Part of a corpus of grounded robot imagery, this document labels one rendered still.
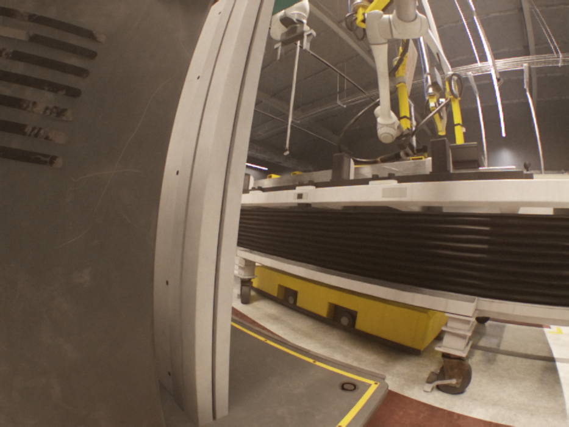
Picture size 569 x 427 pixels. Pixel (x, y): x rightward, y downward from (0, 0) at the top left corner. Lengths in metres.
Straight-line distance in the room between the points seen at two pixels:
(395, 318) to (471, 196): 0.85
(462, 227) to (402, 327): 0.63
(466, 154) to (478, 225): 0.33
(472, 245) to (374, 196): 0.49
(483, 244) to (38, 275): 1.18
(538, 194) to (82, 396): 0.93
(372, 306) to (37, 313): 1.48
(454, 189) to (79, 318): 0.88
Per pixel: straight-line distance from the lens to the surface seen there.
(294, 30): 1.16
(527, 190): 0.84
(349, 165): 1.20
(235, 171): 0.33
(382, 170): 1.23
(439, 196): 0.87
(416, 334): 1.43
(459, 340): 1.09
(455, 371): 1.16
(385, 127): 1.38
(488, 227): 1.14
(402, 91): 1.93
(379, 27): 1.37
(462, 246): 1.14
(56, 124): 0.15
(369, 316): 1.53
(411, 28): 1.33
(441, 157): 0.95
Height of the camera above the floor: 0.64
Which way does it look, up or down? 3 degrees up
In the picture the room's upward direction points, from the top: 6 degrees clockwise
